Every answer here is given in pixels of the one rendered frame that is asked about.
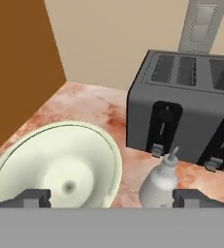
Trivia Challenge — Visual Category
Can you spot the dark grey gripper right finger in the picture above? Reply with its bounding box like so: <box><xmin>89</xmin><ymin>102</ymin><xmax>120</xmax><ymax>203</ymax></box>
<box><xmin>172</xmin><ymin>188</ymin><xmax>224</xmax><ymax>209</ymax></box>

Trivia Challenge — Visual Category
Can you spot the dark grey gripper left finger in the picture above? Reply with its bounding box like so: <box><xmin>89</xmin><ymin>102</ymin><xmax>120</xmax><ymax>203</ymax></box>
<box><xmin>0</xmin><ymin>188</ymin><xmax>51</xmax><ymax>209</ymax></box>

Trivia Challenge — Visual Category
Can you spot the white squeeze bottle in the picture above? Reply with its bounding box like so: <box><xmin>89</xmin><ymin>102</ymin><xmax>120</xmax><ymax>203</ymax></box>
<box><xmin>138</xmin><ymin>145</ymin><xmax>180</xmax><ymax>209</ymax></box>

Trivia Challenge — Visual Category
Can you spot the pale green mixing bowl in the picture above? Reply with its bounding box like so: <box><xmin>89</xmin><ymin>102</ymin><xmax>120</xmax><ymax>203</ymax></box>
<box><xmin>0</xmin><ymin>120</ymin><xmax>123</xmax><ymax>209</ymax></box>

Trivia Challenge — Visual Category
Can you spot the brown cabinet side panel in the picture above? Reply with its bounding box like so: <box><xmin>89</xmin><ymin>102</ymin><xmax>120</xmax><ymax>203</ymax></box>
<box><xmin>0</xmin><ymin>0</ymin><xmax>68</xmax><ymax>160</ymax></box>

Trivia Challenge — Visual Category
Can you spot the dark grey toaster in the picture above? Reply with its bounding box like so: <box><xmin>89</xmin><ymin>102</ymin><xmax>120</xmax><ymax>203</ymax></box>
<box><xmin>125</xmin><ymin>48</ymin><xmax>224</xmax><ymax>174</ymax></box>

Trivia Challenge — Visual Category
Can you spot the grey wall switch plate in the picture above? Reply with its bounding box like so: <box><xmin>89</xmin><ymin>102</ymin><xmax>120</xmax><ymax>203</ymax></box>
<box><xmin>177</xmin><ymin>0</ymin><xmax>224</xmax><ymax>54</ymax></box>

